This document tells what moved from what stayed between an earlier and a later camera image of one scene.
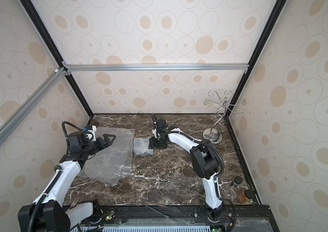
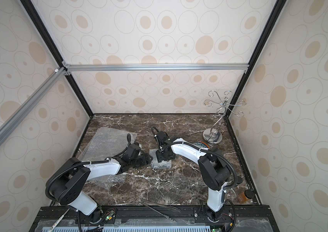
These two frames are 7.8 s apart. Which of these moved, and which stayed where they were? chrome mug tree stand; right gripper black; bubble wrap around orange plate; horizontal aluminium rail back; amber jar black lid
Moved: right gripper black
Stayed: chrome mug tree stand; bubble wrap around orange plate; amber jar black lid; horizontal aluminium rail back
